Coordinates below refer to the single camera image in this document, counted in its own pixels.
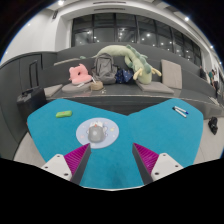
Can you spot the large dark glass window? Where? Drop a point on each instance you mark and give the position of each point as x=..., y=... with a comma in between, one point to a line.
x=133, y=30

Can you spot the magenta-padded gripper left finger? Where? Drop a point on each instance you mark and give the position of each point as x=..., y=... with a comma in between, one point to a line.
x=76, y=159

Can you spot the green eraser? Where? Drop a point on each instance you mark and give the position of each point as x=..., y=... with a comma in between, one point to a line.
x=63, y=114

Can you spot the round pale blue mouse pad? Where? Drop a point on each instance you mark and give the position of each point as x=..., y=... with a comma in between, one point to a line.
x=111, y=133

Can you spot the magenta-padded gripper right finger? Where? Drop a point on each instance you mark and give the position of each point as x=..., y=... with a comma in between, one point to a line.
x=148, y=158

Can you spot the upright grey square cushion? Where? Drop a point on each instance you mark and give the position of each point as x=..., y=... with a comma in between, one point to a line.
x=171, y=74

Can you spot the flat grey seat cushion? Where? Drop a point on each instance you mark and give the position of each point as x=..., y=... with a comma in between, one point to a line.
x=53, y=90

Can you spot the green dragon plush toy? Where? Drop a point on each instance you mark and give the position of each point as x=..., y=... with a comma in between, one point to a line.
x=140, y=65

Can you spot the pink plush cushion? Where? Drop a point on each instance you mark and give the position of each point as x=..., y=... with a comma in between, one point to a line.
x=79, y=76

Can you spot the black bag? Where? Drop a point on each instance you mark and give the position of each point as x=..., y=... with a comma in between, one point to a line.
x=213, y=125

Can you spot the person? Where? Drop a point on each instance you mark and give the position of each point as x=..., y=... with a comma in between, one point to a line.
x=215, y=80
x=202, y=72

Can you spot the black hard case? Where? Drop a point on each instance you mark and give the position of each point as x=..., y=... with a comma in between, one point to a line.
x=30, y=103

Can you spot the flat grey square cushion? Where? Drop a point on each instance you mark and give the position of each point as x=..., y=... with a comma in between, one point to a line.
x=155, y=87

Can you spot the dark blue patterned bag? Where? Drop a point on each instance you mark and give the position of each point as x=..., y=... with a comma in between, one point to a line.
x=124, y=76

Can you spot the white marker with black cap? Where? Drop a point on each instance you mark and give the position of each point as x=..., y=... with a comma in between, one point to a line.
x=179, y=112

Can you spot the grey white computer mouse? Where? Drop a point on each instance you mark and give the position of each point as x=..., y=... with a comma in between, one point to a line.
x=95, y=134

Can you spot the small tan pouch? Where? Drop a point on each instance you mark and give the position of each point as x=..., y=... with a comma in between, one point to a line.
x=97, y=86

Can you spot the grey backpack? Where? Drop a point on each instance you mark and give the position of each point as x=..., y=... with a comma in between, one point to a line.
x=104, y=68

